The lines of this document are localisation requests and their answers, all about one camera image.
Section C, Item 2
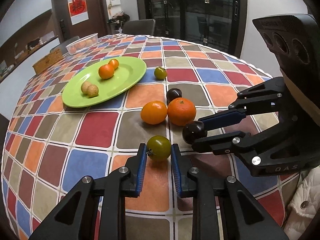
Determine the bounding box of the black camera box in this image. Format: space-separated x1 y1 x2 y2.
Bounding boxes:
252 14 319 102

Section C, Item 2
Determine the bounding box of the dark chair far end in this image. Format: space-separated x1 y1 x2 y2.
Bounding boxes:
50 36 80 55

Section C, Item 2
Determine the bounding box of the smooth orange citrus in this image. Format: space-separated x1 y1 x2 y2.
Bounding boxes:
140 101 167 125

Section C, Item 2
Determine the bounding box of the large orange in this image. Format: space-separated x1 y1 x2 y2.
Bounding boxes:
98 64 114 80

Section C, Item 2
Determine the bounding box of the orange tangerine round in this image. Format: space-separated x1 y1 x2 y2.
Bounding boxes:
168 98 196 126

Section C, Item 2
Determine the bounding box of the red character door poster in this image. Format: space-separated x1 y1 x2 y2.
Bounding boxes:
67 0 89 25

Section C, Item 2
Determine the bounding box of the dark chair right side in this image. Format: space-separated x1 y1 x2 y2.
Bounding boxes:
122 19 156 35

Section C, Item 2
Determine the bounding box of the brown longan fruit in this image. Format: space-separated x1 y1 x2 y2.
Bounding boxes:
87 84 99 98
81 81 91 95

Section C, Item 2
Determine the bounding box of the black glass sliding door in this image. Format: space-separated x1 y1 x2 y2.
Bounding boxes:
137 0 247 57

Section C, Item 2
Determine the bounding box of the dark wooden door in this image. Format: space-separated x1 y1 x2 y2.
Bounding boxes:
52 0 108 42

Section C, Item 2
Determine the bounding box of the colourful checkered tablecloth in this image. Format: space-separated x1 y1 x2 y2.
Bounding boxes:
1 35 298 239

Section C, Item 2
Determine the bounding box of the green tomato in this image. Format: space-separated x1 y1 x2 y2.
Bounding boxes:
154 67 167 80
146 135 171 162

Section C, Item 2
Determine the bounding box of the dark plum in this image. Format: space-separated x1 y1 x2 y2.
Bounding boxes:
182 121 208 145
166 88 182 104

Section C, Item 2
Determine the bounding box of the white jacket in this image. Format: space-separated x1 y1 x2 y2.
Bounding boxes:
284 166 319 239

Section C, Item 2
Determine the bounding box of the small orange kumquat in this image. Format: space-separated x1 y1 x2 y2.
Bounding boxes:
108 59 119 70

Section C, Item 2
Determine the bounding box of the clear plastic fruit container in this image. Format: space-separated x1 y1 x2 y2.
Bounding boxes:
66 33 98 55

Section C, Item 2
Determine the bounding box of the green plate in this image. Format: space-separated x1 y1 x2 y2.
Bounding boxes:
62 56 146 108

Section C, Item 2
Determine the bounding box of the woven brown box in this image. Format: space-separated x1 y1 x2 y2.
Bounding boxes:
33 49 63 75

